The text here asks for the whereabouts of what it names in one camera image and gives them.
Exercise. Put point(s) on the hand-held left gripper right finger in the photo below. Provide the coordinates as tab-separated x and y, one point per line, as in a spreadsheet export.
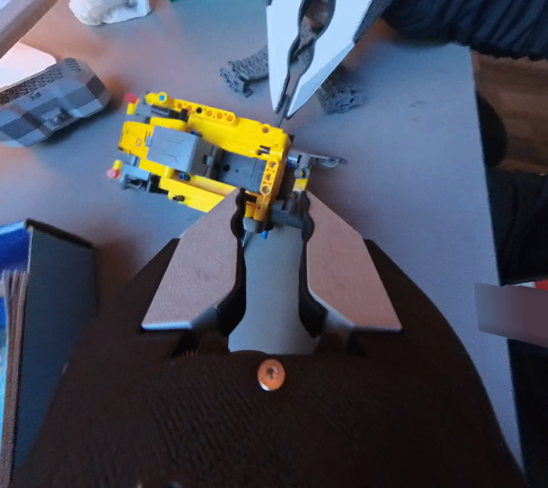
346	278

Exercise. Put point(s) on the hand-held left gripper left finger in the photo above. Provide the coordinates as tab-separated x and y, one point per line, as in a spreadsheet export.
192	278

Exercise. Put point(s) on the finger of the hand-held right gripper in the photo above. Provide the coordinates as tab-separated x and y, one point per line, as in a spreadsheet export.
287	4
346	12

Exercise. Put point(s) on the grey metal toy axle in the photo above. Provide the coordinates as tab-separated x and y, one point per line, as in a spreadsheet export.
281	119
245	238

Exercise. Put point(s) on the black yellow toy brick vehicle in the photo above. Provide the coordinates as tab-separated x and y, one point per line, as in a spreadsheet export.
214	145

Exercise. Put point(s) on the grey desk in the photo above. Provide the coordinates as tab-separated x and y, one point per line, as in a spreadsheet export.
406	154

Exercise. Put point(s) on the short grey toy track piece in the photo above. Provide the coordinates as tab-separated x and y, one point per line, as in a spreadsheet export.
244	68

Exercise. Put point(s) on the long grey toy track strip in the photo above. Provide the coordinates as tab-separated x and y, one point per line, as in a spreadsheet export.
340	94

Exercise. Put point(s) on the dark blue product box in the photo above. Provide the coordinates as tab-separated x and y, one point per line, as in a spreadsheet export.
55	304

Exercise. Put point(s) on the red printed box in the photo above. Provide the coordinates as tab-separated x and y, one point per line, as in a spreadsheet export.
539	284

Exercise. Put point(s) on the dark grey brick block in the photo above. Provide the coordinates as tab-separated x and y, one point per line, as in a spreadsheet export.
51	102

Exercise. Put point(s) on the white rounded flat plate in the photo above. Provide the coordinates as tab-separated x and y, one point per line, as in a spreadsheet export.
21	64

